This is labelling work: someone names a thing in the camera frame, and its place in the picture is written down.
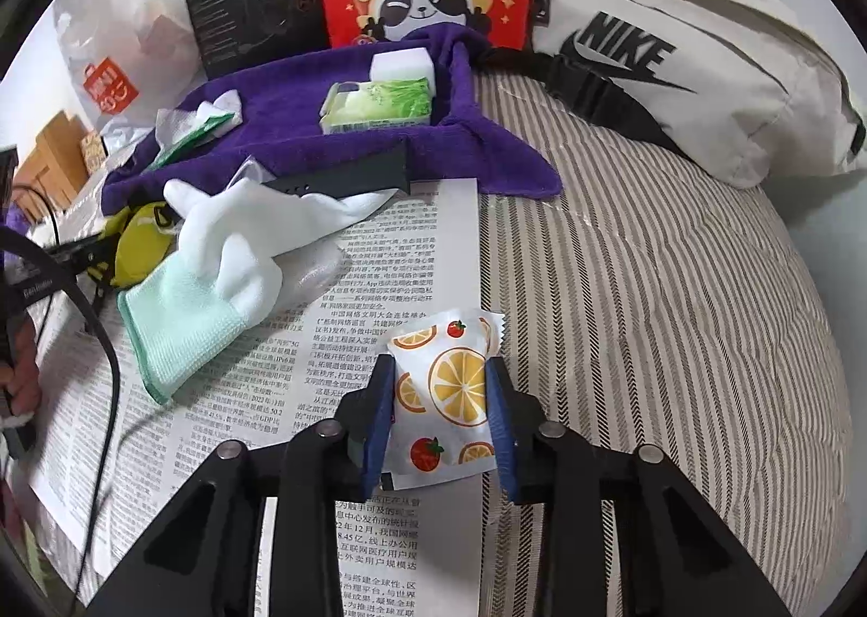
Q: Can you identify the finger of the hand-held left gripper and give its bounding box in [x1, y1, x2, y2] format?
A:
[47, 229, 123, 286]

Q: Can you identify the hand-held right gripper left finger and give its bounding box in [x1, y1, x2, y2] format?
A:
[85, 352, 400, 617]

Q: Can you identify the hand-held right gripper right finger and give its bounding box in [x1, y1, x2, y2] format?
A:
[482, 356, 793, 617]

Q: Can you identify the fruit-print wipe packet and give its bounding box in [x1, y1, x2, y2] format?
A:
[376, 308, 509, 479]

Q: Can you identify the white glove with green cuff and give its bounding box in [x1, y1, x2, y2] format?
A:
[117, 178, 390, 404]

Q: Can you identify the small green packet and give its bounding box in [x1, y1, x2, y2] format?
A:
[145, 108, 243, 172]

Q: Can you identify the purple cloth tray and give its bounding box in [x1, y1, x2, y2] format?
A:
[101, 24, 563, 218]

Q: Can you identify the black watch strap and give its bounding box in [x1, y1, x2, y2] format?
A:
[261, 139, 412, 198]

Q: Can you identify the green tissue packet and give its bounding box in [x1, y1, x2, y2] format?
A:
[318, 78, 436, 136]

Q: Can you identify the white sponge block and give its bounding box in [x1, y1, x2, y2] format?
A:
[369, 44, 438, 84]

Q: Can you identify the person's left hand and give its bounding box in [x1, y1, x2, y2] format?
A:
[0, 315, 43, 420]

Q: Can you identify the purple fluffy cloth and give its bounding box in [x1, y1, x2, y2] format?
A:
[0, 200, 35, 275]

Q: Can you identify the patterned cardboard box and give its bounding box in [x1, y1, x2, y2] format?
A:
[80, 130, 106, 174]

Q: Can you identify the wooden furniture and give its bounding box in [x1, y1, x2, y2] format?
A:
[14, 108, 102, 218]

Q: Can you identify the newspaper sheet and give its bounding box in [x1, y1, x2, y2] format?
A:
[30, 179, 499, 617]

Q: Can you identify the white plastic shopping bag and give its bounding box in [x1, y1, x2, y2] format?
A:
[53, 0, 204, 147]

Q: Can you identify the white waist bag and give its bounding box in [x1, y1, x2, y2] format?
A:
[484, 0, 867, 190]

